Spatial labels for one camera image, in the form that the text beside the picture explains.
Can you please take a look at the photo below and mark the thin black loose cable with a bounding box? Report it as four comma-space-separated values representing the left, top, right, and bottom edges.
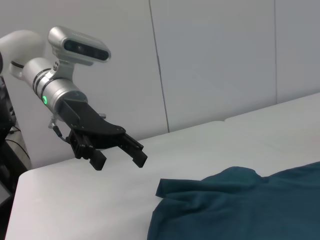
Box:
8, 125, 29, 162

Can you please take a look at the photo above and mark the black equipment stand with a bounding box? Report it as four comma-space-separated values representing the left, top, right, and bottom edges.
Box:
0, 74, 32, 176

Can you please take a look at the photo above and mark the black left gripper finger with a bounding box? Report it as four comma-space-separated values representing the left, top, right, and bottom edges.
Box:
68, 129, 107, 172
117, 133, 148, 169

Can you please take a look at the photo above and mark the dark teal blue shirt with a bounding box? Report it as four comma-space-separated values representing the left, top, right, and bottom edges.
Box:
146, 161, 320, 240

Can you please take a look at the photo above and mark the left gripper cable with connector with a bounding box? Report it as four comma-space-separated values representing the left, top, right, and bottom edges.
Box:
48, 113, 73, 145

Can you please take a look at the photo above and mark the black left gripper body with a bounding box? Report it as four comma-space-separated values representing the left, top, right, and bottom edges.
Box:
57, 99, 127, 151

